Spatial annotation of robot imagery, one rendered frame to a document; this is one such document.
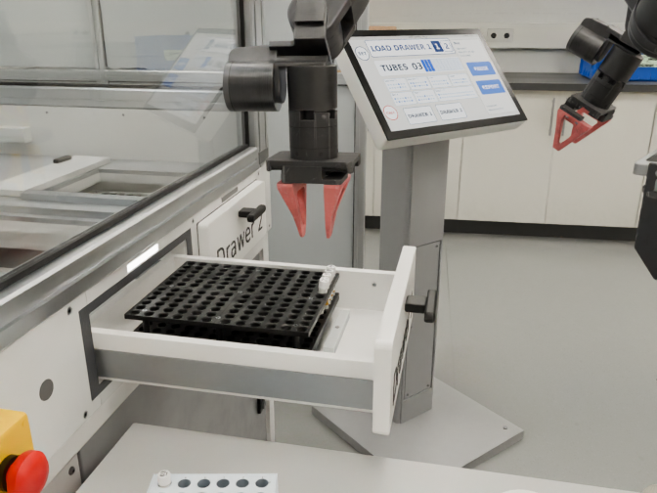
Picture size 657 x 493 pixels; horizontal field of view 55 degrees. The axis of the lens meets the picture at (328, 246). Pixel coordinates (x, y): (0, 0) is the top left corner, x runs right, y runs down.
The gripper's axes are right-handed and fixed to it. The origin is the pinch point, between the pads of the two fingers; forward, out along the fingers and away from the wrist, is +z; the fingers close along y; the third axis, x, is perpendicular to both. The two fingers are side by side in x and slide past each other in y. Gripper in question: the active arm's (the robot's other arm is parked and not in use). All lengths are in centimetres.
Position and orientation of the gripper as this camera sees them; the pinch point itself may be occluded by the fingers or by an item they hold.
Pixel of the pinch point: (315, 230)
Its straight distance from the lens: 77.2
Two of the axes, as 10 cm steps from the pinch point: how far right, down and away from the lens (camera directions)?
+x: 2.1, -3.1, 9.3
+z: 0.2, 9.5, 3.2
